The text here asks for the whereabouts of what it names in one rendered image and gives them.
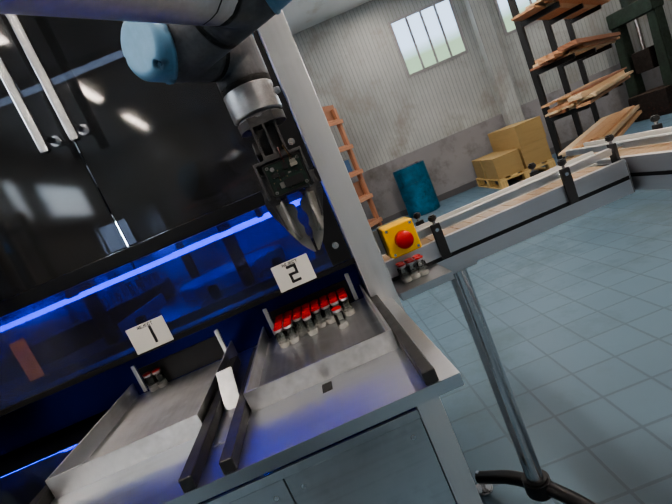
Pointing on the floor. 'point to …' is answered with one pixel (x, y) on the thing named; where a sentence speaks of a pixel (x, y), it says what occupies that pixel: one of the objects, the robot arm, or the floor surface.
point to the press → (653, 57)
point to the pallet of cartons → (514, 154)
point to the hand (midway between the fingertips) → (313, 242)
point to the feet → (528, 486)
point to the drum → (416, 189)
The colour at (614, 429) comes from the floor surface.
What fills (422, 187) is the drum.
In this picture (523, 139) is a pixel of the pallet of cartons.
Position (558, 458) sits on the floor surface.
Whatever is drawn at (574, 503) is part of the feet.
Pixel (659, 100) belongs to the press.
